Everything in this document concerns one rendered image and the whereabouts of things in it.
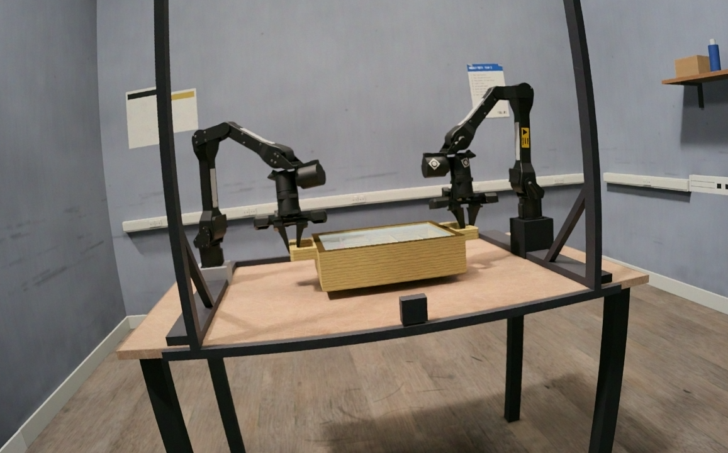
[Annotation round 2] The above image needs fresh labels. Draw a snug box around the wooden maze board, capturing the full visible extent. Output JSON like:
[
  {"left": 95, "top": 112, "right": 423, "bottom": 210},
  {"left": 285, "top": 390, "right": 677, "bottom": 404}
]
[{"left": 289, "top": 221, "right": 479, "bottom": 292}]

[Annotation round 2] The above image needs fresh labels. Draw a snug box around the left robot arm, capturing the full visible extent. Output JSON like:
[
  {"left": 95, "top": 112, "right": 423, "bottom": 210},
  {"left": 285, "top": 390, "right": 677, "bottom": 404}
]
[{"left": 192, "top": 121, "right": 327, "bottom": 269}]

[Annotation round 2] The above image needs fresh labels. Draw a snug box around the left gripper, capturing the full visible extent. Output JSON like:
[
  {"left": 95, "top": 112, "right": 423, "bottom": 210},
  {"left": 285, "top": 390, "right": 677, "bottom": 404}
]
[{"left": 254, "top": 190, "right": 327, "bottom": 254}]

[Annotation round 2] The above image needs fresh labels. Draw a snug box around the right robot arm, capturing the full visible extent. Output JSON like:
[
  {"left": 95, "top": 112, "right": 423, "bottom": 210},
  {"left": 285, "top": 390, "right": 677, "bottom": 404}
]
[{"left": 422, "top": 82, "right": 545, "bottom": 221}]

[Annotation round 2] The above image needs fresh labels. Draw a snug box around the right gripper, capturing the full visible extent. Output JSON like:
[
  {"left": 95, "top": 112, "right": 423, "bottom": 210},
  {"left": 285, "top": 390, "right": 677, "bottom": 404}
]
[{"left": 429, "top": 174, "right": 499, "bottom": 230}]

